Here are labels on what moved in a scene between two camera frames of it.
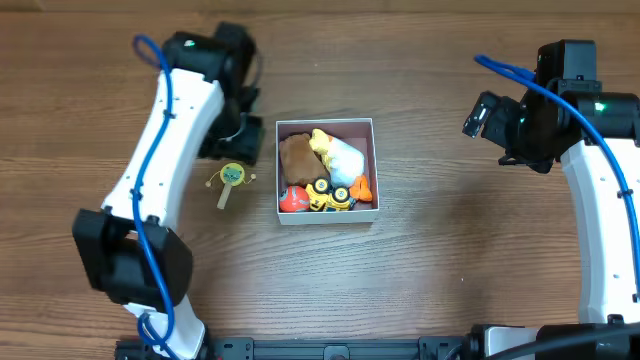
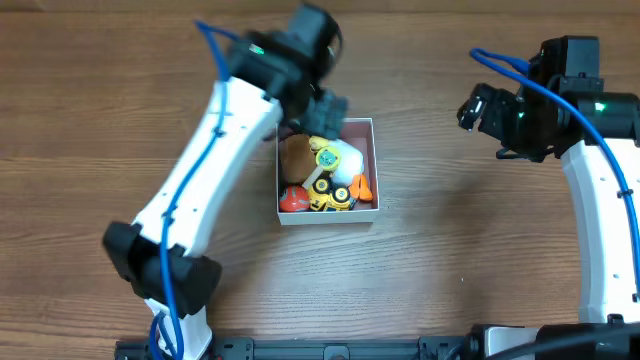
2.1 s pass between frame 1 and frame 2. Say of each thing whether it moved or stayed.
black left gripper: moved
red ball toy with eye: stayed
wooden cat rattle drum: moved
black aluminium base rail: stayed
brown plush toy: stayed
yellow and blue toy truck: stayed
